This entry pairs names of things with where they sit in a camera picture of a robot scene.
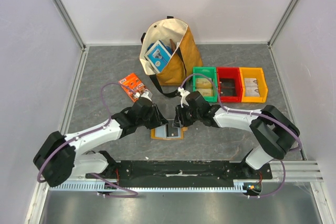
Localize mustard leather card holder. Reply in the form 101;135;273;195
150;126;187;140

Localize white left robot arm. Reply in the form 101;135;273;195
33;97;168;186

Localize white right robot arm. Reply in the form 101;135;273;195
174;88;301;179

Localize gold VIP card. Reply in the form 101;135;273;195
196;88;214;97

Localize black VIP card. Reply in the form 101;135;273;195
219;78;237;97

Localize silver card in yellow bin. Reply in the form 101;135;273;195
244;78;258;87

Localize orange screw assortment box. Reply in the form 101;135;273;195
119;73;148;102

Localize red plastic bin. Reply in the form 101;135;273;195
216;67;243;103

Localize tan canvas tote bag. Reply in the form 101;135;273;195
139;16;203;98

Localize yellow plastic bin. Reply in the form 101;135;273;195
240;67;268;103

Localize blue razor package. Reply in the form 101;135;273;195
144;40;173;73

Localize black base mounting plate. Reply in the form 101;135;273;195
99;161;272;182

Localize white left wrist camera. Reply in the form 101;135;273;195
133;89;153;101

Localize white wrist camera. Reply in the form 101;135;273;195
177;87;190;108
133;89;153;101

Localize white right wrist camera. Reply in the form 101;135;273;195
177;87;190;108

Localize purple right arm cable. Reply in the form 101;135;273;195
181;72;302;200

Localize grey slotted cable duct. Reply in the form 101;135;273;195
48;179;260;192

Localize left aluminium frame post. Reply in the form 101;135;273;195
52;0;86;50

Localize aluminium corner frame post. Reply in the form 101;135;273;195
267;0;300;49

